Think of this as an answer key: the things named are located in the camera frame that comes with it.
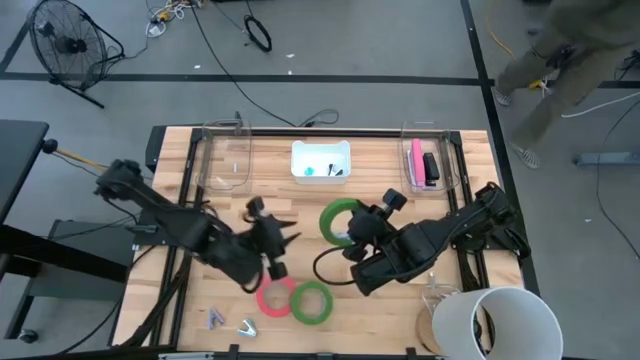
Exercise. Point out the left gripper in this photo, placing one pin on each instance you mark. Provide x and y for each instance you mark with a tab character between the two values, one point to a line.
270	237

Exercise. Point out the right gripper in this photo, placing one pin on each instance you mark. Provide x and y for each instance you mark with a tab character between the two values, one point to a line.
370	227

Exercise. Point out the green tape roll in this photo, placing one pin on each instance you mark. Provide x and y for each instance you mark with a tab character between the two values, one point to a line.
297	312
326	220

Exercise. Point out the teal staple remover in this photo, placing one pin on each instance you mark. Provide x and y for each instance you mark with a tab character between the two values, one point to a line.
309	171

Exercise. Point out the small metal binder clip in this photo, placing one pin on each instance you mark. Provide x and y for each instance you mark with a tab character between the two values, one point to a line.
336	170

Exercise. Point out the red tape roll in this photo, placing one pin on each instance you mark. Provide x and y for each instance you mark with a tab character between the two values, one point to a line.
265	305

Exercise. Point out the pink stapler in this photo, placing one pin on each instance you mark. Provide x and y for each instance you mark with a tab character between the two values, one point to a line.
418	162

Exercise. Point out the silver staple remover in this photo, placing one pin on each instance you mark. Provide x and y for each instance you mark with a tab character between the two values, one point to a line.
248	329

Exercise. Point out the silver clip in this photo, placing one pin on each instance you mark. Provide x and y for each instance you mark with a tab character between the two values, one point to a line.
215	319

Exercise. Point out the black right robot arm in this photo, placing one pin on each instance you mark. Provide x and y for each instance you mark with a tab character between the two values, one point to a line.
425	242

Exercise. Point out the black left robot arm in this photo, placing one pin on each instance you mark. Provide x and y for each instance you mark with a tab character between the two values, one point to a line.
185	227

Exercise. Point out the black stapler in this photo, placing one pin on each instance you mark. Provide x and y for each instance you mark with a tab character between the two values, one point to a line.
431	167

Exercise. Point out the white plastic bin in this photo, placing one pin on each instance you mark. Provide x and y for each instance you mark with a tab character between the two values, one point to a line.
320	150

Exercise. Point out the clear glass lamp body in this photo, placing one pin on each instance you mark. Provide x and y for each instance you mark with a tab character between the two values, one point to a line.
435	295

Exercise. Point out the clear plastic tray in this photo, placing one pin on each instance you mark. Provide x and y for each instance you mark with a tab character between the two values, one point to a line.
445	150
225	155

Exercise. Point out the round wooden lamp base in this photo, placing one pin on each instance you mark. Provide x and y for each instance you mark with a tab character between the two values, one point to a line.
424	330

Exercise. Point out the grey desk foot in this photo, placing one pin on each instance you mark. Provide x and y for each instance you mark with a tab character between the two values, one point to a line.
607	159

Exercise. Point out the yellow rod with black knob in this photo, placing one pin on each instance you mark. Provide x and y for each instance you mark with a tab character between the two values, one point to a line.
49	146

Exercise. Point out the black side table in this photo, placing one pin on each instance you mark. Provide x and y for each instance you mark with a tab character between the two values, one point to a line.
20	160

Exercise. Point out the black caster wheel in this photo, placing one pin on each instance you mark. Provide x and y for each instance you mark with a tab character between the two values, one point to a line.
27	336

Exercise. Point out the person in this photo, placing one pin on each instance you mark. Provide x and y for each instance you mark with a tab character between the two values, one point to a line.
575	30

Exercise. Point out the black floor fan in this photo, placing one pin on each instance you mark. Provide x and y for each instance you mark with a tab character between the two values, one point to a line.
67	45

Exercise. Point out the black aluminium table frame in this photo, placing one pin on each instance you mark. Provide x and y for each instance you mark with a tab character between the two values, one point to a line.
325	132

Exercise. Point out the silver metal bracket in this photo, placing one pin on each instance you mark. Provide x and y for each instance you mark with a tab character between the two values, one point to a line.
185	356

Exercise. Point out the grey metal base plate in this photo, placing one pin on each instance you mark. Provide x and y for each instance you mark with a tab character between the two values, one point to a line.
75	235

